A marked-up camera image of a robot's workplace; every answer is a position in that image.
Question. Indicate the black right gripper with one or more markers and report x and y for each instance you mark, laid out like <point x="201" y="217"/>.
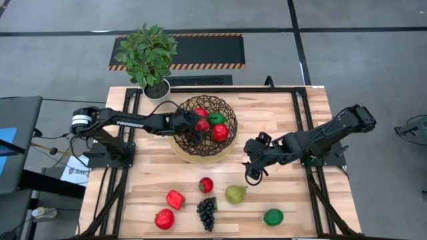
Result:
<point x="263" y="151"/>

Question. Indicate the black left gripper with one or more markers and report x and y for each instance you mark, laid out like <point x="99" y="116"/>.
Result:
<point x="183" y="123"/>

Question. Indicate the red bell pepper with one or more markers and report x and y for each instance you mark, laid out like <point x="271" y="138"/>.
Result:
<point x="175" y="199"/>
<point x="202" y="125"/>

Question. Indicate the green lime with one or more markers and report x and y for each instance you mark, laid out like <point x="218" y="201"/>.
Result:
<point x="273" y="217"/>
<point x="217" y="119"/>

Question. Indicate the green pear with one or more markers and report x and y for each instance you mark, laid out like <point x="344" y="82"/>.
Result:
<point x="234" y="195"/>

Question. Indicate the black grape bunch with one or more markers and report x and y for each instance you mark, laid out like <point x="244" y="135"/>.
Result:
<point x="206" y="213"/>

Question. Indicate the large round red fruit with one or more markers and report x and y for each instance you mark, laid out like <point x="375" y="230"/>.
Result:
<point x="164" y="219"/>

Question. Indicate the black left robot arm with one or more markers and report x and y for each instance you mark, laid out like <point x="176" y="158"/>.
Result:
<point x="130" y="124"/>

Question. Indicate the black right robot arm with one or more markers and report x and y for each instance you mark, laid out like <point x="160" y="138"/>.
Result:
<point x="327" y="135"/>

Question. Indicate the dark brown wicker basket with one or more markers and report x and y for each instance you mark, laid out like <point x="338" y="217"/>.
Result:
<point x="227" y="106"/>

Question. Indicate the white plant pot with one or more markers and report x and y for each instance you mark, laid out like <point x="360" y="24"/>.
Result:
<point x="160" y="95"/>

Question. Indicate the black hazard-striped floor mat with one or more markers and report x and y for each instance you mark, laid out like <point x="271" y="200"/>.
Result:
<point x="207" y="50"/>

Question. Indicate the green leafy plant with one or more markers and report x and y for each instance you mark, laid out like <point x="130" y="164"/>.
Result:
<point x="146" y="53"/>

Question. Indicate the white table corner label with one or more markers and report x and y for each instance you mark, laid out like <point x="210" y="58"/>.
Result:
<point x="318" y="87"/>

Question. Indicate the white printed paper sheet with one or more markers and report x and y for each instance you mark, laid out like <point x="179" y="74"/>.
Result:
<point x="75" y="166"/>

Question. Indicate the black desk crossbar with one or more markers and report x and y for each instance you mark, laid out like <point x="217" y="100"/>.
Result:
<point x="50" y="185"/>

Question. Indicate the grey side desk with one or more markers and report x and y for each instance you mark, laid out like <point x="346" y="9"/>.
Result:
<point x="23" y="113"/>

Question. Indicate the blue display screen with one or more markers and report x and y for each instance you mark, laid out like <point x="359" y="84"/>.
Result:
<point x="6" y="136"/>

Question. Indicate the black aluminium table frame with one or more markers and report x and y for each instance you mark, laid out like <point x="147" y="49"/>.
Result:
<point x="233" y="90"/>

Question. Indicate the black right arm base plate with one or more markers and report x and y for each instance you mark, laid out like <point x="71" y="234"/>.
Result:
<point x="333" y="160"/>

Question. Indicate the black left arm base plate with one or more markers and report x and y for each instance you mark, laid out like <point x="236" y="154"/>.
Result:
<point x="110" y="161"/>

